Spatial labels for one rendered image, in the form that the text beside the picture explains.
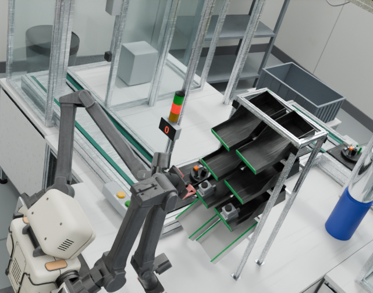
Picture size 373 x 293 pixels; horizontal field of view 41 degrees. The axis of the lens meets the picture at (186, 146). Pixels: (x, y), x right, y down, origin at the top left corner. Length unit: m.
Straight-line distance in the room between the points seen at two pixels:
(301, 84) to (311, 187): 1.66
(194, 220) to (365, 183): 0.89
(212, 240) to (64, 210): 0.79
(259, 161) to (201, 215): 0.50
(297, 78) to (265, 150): 2.67
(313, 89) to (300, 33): 2.10
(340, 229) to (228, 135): 1.04
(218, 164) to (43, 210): 0.76
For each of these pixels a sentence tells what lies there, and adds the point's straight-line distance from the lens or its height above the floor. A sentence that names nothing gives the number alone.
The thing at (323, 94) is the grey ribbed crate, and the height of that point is 0.76.
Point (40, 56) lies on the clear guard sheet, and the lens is 2.87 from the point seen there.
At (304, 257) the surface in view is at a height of 0.86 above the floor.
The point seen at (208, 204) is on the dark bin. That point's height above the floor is 1.21.
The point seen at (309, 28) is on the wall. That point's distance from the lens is 6.44.
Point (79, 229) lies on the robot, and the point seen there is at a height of 1.36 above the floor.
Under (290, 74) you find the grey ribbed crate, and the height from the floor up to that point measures 0.74.
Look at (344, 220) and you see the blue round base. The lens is 2.78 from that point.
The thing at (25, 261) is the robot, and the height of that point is 1.20.
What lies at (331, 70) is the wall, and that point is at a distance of 6.24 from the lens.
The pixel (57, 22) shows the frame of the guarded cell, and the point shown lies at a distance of 2.63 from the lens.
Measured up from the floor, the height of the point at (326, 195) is 0.86.
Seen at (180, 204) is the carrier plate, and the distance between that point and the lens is 2.47.
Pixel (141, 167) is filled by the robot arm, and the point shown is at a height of 1.40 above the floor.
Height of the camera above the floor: 2.62
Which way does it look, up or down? 35 degrees down
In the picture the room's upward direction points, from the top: 17 degrees clockwise
